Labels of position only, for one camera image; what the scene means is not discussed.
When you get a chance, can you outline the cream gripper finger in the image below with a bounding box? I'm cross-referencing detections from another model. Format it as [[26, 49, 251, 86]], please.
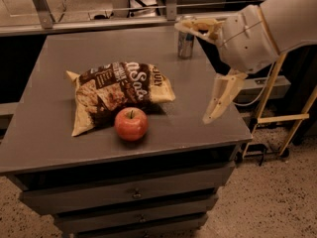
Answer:
[[174, 18, 223, 44], [202, 68, 248, 124]]

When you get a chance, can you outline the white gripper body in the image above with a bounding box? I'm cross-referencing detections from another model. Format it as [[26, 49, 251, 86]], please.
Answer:
[[216, 5, 279, 74]]

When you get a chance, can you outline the white cable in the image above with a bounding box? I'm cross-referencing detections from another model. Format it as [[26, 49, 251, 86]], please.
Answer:
[[233, 61, 276, 108]]

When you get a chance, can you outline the grey drawer cabinet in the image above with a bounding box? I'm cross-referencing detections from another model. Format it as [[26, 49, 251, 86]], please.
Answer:
[[0, 27, 251, 238]]

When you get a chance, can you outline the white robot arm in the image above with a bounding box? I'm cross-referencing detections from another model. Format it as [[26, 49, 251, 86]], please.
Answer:
[[174, 0, 317, 124]]

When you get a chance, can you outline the brown chip bag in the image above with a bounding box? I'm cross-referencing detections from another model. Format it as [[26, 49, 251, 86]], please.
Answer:
[[66, 61, 175, 137]]

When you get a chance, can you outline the metal railing frame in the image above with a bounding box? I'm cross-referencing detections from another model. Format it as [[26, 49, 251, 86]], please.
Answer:
[[0, 0, 285, 38]]

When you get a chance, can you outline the red apple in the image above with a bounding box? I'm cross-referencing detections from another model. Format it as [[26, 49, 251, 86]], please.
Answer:
[[114, 107, 149, 142]]

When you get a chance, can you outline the silver blue drink can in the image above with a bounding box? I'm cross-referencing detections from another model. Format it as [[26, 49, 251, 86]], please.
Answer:
[[178, 30, 194, 60]]

